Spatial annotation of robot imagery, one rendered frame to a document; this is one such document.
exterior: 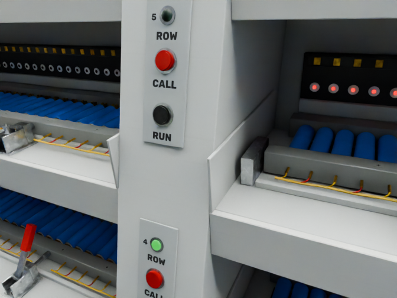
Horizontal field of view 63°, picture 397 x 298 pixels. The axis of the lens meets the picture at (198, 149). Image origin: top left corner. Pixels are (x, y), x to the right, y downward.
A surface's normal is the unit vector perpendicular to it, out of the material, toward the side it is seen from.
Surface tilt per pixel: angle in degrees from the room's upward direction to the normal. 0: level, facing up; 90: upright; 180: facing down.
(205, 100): 90
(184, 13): 90
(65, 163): 16
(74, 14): 106
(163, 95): 90
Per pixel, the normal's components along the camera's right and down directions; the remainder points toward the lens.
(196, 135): -0.44, 0.16
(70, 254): -0.05, -0.90
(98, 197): -0.44, 0.42
